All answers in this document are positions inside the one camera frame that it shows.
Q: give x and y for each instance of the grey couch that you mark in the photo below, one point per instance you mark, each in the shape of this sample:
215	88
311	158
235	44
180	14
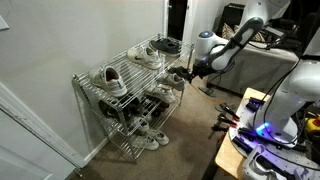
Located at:
260	73

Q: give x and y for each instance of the small white shoe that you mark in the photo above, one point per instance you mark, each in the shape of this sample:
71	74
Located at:
162	137
143	126
145	142

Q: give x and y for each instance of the grey round base plate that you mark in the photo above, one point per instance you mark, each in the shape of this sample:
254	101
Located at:
283	156

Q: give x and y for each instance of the white door with frame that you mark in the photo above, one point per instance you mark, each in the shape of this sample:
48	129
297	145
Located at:
190	20

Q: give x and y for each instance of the white VR controller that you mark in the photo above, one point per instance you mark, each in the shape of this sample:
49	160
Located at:
250	166

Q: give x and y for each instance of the white shoe black swoosh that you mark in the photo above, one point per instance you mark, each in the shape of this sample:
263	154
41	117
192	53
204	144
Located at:
146	58

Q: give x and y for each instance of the yellow emergency stop button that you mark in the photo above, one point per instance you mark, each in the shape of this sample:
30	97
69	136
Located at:
313	124

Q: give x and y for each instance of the white shoe red lining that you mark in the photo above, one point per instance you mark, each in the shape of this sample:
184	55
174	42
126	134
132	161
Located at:
110	83

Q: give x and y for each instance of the black chair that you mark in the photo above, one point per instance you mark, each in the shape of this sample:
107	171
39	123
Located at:
305	23

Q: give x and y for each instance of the white shoe orange lining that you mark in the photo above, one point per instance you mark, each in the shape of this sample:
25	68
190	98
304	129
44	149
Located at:
161	94

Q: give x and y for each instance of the black mounting bracket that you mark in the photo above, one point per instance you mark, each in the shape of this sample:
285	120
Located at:
246	146
255	103

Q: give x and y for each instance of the black speaker box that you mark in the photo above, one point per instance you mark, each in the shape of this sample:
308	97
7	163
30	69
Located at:
233	13

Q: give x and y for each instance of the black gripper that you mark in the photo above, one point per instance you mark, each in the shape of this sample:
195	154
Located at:
201	70

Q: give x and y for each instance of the black shoe white stripes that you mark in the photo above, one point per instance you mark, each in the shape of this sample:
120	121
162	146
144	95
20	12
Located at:
160	106

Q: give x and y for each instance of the dark grey sneaker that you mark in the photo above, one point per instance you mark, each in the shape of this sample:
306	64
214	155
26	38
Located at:
165	46
176	70

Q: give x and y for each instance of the plain white door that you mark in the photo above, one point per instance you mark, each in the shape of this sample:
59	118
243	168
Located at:
20	146

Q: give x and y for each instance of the white shoe green insole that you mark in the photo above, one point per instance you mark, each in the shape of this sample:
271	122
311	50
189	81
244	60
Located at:
173	81

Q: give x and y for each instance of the white light switch plate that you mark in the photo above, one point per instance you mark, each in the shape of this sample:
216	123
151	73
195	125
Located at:
2	24

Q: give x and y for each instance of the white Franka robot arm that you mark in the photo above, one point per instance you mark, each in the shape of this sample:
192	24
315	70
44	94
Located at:
300	83

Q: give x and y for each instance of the wooden table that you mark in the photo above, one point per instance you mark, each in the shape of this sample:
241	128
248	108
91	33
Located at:
228	156

